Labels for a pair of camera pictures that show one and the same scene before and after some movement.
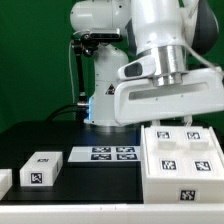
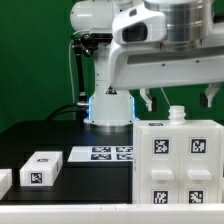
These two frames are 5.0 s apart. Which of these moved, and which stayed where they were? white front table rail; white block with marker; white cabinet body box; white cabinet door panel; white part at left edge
Moved: white cabinet body box; white cabinet door panel
Stayed: white part at left edge; white block with marker; white front table rail
